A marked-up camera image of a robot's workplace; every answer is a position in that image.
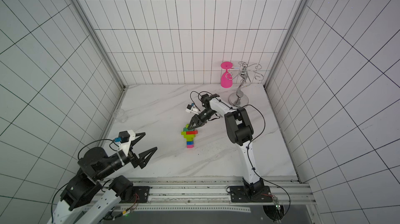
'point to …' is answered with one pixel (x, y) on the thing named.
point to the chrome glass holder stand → (239, 98)
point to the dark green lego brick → (187, 129)
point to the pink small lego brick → (190, 146)
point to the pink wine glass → (226, 77)
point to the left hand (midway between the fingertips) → (149, 143)
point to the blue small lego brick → (190, 142)
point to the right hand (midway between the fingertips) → (193, 124)
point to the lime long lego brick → (189, 135)
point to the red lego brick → (192, 132)
